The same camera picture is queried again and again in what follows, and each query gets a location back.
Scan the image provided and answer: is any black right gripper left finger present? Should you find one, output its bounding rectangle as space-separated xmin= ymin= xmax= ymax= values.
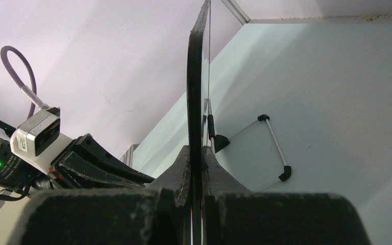
xmin=145 ymin=145 xmax=191 ymax=203

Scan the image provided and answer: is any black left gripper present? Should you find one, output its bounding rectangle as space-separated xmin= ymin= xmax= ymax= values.
xmin=48 ymin=134 xmax=154 ymax=189

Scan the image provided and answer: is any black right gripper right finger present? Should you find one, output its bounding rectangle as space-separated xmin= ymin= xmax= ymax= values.
xmin=202 ymin=146 xmax=250 ymax=203

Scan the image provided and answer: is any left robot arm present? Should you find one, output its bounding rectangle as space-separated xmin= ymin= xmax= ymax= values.
xmin=0 ymin=108 xmax=154 ymax=201

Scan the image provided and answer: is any wire whiteboard stand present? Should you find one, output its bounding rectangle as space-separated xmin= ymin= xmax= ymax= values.
xmin=203 ymin=98 xmax=292 ymax=192

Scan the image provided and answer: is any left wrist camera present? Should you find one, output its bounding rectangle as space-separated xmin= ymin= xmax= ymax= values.
xmin=10 ymin=107 xmax=72 ymax=173

